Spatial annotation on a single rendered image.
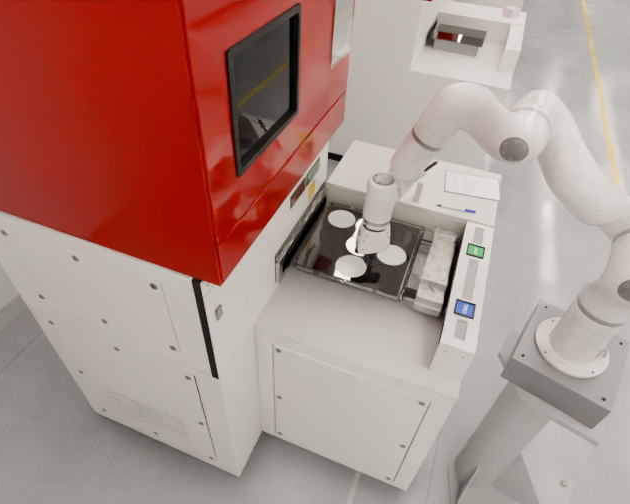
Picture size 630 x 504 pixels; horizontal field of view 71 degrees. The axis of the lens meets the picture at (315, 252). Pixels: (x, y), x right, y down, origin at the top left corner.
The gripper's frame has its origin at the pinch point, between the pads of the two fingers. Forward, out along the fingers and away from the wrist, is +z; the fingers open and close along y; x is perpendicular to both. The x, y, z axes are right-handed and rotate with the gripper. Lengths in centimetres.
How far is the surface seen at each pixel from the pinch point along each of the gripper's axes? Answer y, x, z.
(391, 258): 8.6, 0.5, 2.0
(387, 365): -4.8, -33.3, 10.0
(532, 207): 179, 110, 92
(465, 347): 12.1, -40.5, -3.9
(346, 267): -7.6, -0.3, 2.0
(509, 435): 37, -50, 42
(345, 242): -4.3, 11.2, 2.0
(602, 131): 314, 197, 92
